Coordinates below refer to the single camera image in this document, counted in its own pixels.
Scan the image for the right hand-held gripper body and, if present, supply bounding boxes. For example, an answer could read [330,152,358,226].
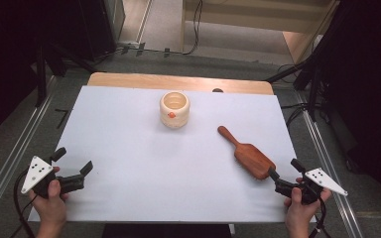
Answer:
[274,167,349,205]

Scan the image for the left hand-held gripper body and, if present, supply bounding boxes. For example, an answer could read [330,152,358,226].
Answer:
[21,156,87,199]

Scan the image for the wooden scoop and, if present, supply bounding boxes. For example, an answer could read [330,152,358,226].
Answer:
[216,125,277,181]

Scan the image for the cream ceramic cup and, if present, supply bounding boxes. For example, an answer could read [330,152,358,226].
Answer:
[159,90,191,130]

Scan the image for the person's left hand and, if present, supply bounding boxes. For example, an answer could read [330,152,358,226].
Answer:
[29,166,69,229]

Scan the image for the person's right hand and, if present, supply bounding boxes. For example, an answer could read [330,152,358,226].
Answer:
[283,186,332,230]

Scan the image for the white board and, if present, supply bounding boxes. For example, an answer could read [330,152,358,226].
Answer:
[28,84,318,224]

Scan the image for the black metal stand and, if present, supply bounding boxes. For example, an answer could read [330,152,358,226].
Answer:
[266,49,325,123]
[34,41,49,107]

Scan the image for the black cabinet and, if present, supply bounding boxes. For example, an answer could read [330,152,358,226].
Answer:
[54,0,127,62]

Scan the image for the light wooden furniture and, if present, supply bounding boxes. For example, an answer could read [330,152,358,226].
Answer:
[181,0,340,64]

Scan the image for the metal floor rail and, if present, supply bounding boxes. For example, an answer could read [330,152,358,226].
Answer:
[0,74,60,232]
[292,90,365,238]

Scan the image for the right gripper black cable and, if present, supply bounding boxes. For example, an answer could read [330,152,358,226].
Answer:
[310,194,332,238]

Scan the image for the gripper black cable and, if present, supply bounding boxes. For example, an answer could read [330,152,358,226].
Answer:
[12,168,37,238]
[310,194,332,238]

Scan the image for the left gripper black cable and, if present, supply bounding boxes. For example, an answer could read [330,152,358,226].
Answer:
[12,168,37,238]

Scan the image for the black floor cables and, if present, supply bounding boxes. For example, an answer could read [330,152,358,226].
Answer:
[279,102,312,128]

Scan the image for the black hanging cable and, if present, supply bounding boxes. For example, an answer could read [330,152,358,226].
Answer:
[182,0,204,56]

